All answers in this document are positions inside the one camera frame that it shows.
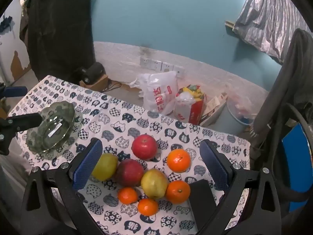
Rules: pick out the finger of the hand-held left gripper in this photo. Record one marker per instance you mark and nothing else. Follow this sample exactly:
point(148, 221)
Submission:
point(14, 91)
point(24, 121)

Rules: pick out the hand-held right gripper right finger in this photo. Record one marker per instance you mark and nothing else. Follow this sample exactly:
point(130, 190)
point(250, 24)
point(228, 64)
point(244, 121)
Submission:
point(215, 169)

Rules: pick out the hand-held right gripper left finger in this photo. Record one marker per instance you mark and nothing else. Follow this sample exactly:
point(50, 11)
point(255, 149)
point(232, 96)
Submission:
point(86, 166)

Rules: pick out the yellow pear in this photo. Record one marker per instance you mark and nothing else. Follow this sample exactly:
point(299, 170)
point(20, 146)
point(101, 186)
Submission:
point(154, 183)
point(107, 166)

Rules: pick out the green glass bowl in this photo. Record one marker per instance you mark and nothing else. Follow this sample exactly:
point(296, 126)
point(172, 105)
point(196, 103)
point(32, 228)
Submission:
point(56, 127)

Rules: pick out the large orange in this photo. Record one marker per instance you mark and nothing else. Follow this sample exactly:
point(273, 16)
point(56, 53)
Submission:
point(177, 192)
point(178, 160)

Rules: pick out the dark red apple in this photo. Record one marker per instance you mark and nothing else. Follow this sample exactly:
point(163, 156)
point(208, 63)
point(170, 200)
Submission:
point(129, 172)

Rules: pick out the small tangerine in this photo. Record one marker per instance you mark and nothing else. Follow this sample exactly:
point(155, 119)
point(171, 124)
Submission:
point(148, 206)
point(127, 195)

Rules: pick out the bright red apple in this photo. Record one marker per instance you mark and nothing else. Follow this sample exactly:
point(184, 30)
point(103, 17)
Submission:
point(144, 146)

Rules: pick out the grey-blue trash bin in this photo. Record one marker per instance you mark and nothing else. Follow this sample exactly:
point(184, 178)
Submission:
point(229, 120)

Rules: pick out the cat print tablecloth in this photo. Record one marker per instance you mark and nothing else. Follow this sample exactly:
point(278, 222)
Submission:
point(122, 117)

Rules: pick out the cardboard scraps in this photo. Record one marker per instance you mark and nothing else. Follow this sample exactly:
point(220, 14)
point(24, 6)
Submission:
point(215, 107)

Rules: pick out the red and white bag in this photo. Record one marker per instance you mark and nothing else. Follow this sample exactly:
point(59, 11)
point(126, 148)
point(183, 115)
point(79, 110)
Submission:
point(193, 107)

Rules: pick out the dark blue umbrella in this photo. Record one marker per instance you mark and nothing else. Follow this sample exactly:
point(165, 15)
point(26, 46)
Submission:
point(5, 24)

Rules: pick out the black cylindrical speaker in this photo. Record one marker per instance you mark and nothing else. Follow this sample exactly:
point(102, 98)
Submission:
point(91, 72)

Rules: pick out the blue board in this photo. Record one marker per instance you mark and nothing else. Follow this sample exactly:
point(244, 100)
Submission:
point(297, 164)

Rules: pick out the small cardboard box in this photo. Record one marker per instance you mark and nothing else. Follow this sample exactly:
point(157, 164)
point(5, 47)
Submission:
point(99, 83)

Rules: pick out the white plastic bag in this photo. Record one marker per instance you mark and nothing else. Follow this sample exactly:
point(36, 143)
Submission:
point(156, 90)

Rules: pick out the grey hanging jacket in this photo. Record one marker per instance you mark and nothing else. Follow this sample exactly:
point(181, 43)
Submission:
point(288, 78)

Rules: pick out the wooden board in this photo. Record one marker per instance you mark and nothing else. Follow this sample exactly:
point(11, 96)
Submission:
point(231, 25)

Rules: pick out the grey striped cloth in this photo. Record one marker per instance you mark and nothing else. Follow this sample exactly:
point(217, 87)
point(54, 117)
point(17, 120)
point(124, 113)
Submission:
point(271, 17)

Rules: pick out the white wall socket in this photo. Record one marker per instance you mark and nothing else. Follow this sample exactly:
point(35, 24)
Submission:
point(167, 67)
point(179, 71)
point(145, 61)
point(155, 64)

